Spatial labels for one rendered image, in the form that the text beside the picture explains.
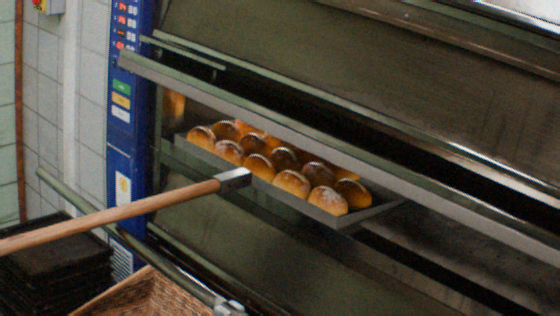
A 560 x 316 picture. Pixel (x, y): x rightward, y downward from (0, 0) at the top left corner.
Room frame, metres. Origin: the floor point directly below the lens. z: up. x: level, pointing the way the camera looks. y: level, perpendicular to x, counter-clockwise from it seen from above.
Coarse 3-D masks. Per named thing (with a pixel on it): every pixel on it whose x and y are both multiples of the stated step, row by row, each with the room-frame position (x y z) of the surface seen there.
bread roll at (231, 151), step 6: (216, 144) 1.83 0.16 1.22; (222, 144) 1.81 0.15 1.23; (228, 144) 1.81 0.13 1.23; (234, 144) 1.81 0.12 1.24; (216, 150) 1.81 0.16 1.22; (222, 150) 1.80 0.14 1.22; (228, 150) 1.79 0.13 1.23; (234, 150) 1.79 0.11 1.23; (240, 150) 1.80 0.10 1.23; (222, 156) 1.79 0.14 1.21; (228, 156) 1.79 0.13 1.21; (234, 156) 1.78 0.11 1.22; (240, 156) 1.79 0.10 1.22; (246, 156) 1.80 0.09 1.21; (234, 162) 1.78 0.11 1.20; (240, 162) 1.78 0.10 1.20
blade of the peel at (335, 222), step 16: (176, 144) 1.91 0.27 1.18; (192, 144) 1.86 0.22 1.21; (208, 160) 1.82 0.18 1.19; (224, 160) 1.78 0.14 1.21; (256, 176) 1.70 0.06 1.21; (272, 192) 1.66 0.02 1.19; (288, 192) 1.63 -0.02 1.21; (384, 192) 1.73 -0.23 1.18; (304, 208) 1.59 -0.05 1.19; (320, 208) 1.56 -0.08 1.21; (368, 208) 1.60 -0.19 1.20; (384, 208) 1.64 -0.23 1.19; (336, 224) 1.53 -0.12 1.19
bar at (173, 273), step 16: (48, 176) 1.66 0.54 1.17; (64, 192) 1.60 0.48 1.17; (80, 208) 1.54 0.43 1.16; (96, 208) 1.53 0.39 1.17; (112, 224) 1.46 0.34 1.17; (128, 240) 1.41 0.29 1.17; (144, 256) 1.37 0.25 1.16; (160, 256) 1.36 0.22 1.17; (160, 272) 1.33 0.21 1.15; (176, 272) 1.31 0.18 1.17; (192, 288) 1.26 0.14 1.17; (208, 288) 1.26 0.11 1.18; (208, 304) 1.23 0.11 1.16; (224, 304) 1.21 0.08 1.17; (240, 304) 1.22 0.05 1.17
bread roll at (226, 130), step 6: (216, 126) 1.95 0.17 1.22; (222, 126) 1.94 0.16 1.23; (228, 126) 1.93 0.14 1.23; (234, 126) 1.93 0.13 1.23; (216, 132) 1.93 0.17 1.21; (222, 132) 1.92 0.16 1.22; (228, 132) 1.92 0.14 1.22; (234, 132) 1.92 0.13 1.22; (240, 132) 1.93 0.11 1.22; (216, 138) 1.93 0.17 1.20; (222, 138) 1.92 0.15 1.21; (228, 138) 1.91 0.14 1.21; (234, 138) 1.91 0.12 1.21; (240, 138) 1.92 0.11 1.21
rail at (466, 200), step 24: (168, 72) 1.71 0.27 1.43; (216, 96) 1.59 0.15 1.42; (240, 96) 1.55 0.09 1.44; (288, 120) 1.45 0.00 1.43; (336, 144) 1.36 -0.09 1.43; (384, 168) 1.28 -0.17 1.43; (408, 168) 1.26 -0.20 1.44; (432, 192) 1.21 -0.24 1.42; (456, 192) 1.18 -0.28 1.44; (504, 216) 1.11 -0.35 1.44; (552, 240) 1.04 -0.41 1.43
